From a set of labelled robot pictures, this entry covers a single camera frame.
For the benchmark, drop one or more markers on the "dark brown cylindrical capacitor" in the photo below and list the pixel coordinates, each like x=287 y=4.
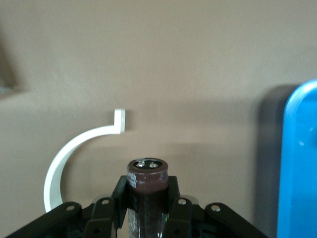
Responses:
x=148 y=193

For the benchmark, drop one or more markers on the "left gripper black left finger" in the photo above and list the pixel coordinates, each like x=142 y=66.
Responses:
x=104 y=215

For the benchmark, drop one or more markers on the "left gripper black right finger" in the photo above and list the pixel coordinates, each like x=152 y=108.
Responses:
x=188 y=218

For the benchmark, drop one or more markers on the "blue plastic tray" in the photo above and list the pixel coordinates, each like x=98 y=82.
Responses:
x=299 y=161

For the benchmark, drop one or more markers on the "white curved plastic bracket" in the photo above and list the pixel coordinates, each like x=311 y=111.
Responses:
x=53 y=173

